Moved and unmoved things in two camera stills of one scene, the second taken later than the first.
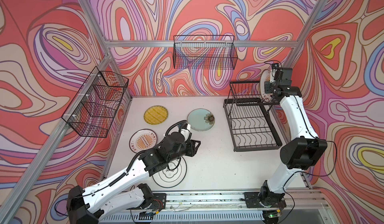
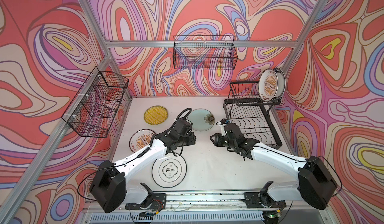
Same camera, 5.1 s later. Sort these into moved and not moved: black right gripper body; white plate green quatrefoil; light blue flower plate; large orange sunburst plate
Moved: black right gripper body
Not moved: light blue flower plate; white plate green quatrefoil; large orange sunburst plate
